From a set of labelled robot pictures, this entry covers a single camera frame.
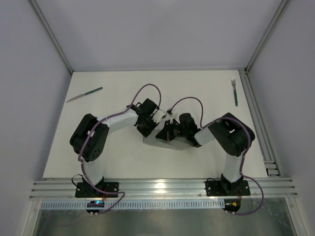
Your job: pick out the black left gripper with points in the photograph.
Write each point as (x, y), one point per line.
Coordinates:
(146, 127)

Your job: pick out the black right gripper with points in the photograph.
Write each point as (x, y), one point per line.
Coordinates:
(170, 131)

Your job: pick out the grey cloth napkin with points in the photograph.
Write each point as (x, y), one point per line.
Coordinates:
(176, 144)

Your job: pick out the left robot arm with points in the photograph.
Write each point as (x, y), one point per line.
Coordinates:
(88, 141)

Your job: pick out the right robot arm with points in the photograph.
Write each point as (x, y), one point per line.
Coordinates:
(232, 134)

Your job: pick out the left controller board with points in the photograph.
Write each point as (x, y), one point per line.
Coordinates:
(95, 207)

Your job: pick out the controller board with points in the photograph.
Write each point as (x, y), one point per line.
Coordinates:
(231, 205)
(95, 207)

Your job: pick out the right controller board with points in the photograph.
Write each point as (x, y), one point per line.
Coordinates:
(231, 205)

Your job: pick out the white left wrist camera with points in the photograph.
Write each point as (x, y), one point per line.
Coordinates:
(158, 116)

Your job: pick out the aluminium front rail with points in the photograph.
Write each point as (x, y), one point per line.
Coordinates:
(63, 188)

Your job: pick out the aluminium rail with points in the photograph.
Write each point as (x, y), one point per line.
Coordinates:
(263, 139)
(63, 188)

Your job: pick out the knife with green handle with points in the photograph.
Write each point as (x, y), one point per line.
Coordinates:
(84, 94)

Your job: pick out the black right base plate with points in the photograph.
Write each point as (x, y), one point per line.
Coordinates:
(222, 187)

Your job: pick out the slotted grey cable duct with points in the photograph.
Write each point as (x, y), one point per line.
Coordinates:
(136, 204)

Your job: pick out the fork with green handle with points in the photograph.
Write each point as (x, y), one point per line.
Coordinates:
(233, 82)

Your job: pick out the aluminium right side rail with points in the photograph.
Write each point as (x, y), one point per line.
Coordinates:
(263, 139)

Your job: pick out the left corner frame post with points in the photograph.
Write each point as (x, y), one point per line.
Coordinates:
(49, 31)

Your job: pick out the corner frame post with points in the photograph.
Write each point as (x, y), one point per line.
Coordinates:
(49, 31)
(276, 17)

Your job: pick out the right corner frame post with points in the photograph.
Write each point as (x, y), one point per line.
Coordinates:
(276, 17)

